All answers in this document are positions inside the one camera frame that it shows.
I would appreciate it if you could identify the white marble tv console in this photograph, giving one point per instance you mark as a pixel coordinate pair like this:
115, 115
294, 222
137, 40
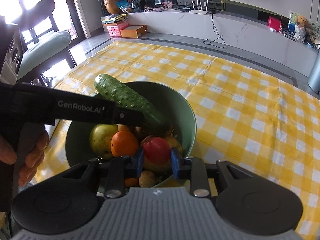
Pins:
233, 31

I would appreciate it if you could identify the yellow checkered tablecloth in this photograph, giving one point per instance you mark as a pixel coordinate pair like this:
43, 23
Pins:
253, 119

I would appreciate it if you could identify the silver trash can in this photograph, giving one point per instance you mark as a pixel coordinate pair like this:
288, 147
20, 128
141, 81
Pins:
314, 77

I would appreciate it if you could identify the red tomato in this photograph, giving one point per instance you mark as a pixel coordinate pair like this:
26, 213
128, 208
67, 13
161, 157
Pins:
156, 150

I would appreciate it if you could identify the pink boxes stack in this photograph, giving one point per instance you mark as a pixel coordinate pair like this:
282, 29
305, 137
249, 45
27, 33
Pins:
115, 30

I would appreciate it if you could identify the wooden chair with cushion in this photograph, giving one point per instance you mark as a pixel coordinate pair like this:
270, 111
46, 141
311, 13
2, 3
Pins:
45, 49

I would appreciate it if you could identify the red box on shelf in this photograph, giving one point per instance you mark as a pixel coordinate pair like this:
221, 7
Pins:
274, 24

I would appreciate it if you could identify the orange shoebox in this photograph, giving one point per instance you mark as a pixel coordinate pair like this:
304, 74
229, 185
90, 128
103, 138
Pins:
134, 31

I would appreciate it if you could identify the orange mandarin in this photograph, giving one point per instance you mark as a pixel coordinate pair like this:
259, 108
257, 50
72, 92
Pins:
124, 143

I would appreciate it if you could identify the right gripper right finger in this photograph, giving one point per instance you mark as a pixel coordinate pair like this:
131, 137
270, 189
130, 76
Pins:
192, 169

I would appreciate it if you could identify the bronze round vase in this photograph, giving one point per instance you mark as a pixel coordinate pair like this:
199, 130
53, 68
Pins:
111, 6

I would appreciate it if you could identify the white wifi router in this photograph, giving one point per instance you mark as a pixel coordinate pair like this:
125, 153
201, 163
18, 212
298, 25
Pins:
199, 7

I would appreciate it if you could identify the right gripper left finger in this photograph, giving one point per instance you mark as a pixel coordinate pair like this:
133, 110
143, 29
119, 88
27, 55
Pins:
121, 169

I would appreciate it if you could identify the red-green apple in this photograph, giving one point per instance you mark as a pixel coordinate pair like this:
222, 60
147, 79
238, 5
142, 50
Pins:
100, 139

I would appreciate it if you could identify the green colander bowl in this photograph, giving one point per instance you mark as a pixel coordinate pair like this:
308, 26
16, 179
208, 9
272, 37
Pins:
167, 114

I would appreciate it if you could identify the green cucumber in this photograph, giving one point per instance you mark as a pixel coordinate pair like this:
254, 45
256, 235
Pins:
125, 97

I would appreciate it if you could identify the brown kiwi upper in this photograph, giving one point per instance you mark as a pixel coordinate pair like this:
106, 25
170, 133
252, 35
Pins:
147, 179

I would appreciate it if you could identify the teddy bear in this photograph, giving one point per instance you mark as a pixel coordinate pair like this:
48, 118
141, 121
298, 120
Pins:
301, 28

